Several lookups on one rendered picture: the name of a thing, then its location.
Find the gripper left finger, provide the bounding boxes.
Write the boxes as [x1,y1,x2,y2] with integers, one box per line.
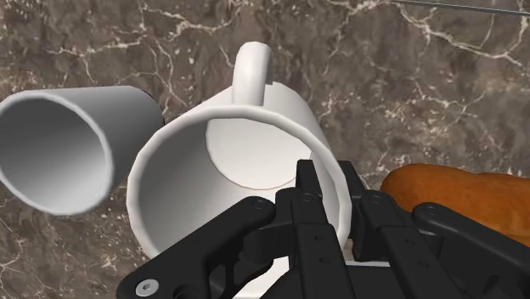
[116,159,357,299]

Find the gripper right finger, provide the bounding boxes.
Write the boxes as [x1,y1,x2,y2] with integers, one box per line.
[337,160,530,299]

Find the white mug with handle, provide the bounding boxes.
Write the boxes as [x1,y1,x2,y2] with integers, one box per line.
[126,41,353,299]

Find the brown bread loaf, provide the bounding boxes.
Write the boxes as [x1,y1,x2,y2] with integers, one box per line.
[379,162,530,247]

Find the white handleless cup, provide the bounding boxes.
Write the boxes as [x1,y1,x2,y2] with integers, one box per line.
[0,85,166,217]

